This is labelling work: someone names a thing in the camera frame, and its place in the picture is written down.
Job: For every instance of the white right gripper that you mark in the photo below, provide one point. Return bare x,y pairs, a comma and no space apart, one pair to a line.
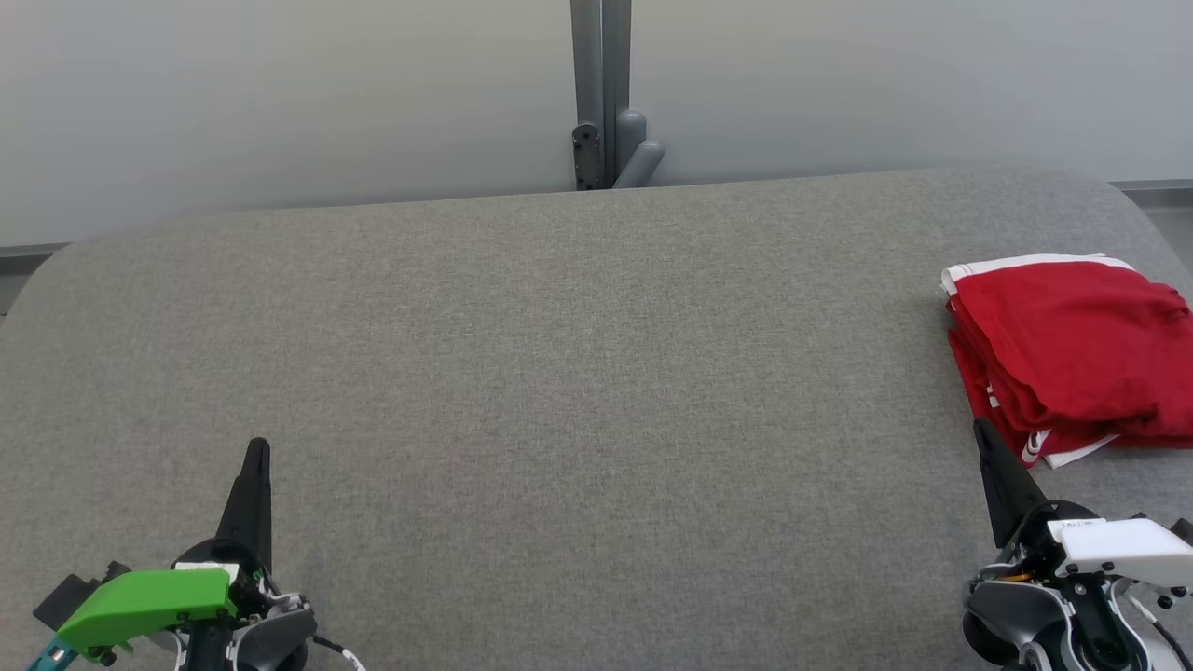
1128,550

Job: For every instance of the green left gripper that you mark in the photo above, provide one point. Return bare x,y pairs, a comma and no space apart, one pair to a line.
149,601

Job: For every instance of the red Bulls jersey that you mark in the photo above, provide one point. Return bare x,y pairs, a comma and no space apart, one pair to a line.
1002,410

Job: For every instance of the red shorts with white trim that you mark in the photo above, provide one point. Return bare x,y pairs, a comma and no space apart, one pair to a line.
1072,326

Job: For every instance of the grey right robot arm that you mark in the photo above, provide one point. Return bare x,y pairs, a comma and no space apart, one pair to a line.
1025,620

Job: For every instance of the grey fabric sofa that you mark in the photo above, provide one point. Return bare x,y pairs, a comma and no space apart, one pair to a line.
559,373

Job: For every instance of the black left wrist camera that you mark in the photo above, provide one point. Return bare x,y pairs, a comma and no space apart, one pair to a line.
70,592

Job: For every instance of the grey metal post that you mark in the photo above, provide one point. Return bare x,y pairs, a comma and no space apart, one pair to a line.
606,93

